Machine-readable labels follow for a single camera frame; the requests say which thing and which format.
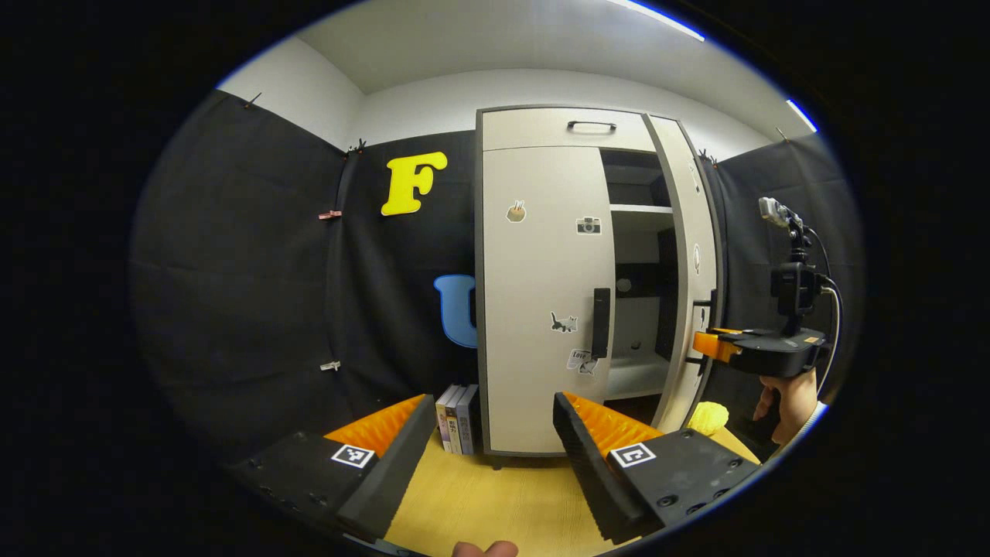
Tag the yellow ribbed object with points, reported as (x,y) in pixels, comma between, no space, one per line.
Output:
(708,418)

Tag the grey-spined book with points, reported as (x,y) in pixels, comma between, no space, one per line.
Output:
(469,422)

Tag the white cabinet door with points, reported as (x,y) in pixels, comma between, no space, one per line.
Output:
(684,224)
(534,309)

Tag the black backdrop cloth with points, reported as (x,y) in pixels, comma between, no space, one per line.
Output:
(232,271)

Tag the dark-spined book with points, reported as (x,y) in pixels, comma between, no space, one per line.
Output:
(455,425)

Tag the white double-door shoe cabinet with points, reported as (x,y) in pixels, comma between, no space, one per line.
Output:
(642,325)

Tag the short ceiling light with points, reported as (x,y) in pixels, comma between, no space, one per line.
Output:
(802,114)

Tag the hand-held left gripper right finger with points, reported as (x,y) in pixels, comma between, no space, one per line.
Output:
(588,472)

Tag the white cabinet shelf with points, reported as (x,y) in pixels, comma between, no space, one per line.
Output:
(638,375)
(642,208)

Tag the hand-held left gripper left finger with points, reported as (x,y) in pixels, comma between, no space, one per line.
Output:
(390,472)

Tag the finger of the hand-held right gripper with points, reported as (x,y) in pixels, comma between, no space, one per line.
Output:
(710,344)

